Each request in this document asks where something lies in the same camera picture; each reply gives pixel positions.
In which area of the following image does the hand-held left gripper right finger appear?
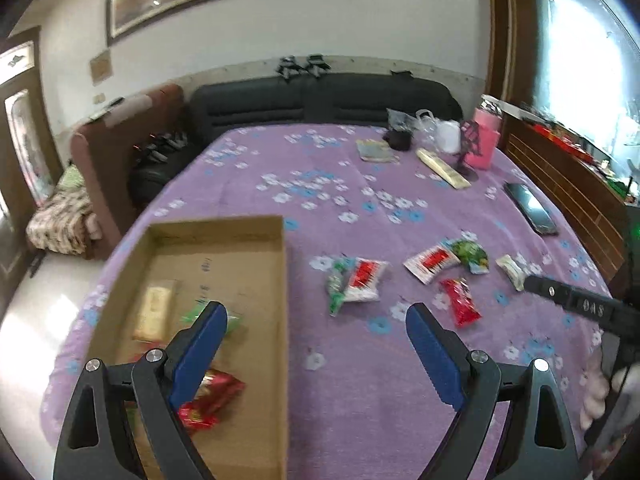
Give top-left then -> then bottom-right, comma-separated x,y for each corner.
406,302 -> 583,480

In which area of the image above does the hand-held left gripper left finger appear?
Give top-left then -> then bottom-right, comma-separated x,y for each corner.
54,301 -> 229,480

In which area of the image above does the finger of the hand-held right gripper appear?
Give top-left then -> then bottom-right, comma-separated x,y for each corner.
524,274 -> 623,332

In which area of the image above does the red gold snack packet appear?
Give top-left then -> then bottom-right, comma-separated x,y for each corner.
177,367 -> 247,433

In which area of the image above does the plain green snack packet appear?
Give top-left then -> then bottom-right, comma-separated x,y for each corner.
181,300 -> 246,336

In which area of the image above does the plain red snack packet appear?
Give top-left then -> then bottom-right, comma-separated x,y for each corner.
440,278 -> 482,328

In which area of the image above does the beige snack packet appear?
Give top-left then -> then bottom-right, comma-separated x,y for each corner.
132,280 -> 180,342

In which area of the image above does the cream snack packet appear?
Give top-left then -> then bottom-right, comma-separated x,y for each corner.
496,254 -> 528,292

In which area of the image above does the red white snack packet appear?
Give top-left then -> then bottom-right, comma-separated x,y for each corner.
404,242 -> 461,285
345,258 -> 390,303

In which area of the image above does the green leafy snack packet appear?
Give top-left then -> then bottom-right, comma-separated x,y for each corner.
447,239 -> 490,275

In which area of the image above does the shallow cardboard box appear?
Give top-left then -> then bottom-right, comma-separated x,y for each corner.
87,215 -> 291,480

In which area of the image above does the green white snack packet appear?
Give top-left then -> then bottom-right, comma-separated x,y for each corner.
325,257 -> 358,317

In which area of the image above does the person's right hand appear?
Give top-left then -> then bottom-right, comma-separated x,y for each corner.
580,355 -> 612,431

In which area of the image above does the black smartphone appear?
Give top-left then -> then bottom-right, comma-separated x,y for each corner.
502,181 -> 559,237

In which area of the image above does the wooden slatted cabinet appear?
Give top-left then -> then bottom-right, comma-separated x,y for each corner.
500,110 -> 633,286

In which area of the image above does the long yellow packet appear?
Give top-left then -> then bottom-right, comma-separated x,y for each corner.
416,147 -> 472,190

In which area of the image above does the purple floral tablecloth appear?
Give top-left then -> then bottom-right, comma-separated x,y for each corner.
42,125 -> 618,480

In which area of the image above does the brown patterned blanket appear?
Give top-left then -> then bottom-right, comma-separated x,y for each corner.
25,165 -> 101,256

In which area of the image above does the patterned pouch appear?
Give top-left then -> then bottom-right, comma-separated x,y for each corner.
356,139 -> 401,163

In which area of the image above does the black gear pile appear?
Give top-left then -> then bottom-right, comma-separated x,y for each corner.
132,130 -> 191,166

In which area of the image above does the black cup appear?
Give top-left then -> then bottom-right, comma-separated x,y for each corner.
382,129 -> 413,152

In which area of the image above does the brown armchair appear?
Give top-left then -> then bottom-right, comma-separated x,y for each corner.
70,83 -> 186,261

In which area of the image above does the bright glass window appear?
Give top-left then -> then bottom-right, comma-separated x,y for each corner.
530,0 -> 640,171

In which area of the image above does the black leather sofa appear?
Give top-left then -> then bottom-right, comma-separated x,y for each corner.
129,74 -> 463,201

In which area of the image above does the wooden glass door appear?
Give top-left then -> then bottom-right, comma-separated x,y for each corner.
0,27 -> 63,301

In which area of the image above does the beige wall plaque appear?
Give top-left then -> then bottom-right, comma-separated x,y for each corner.
90,50 -> 112,85

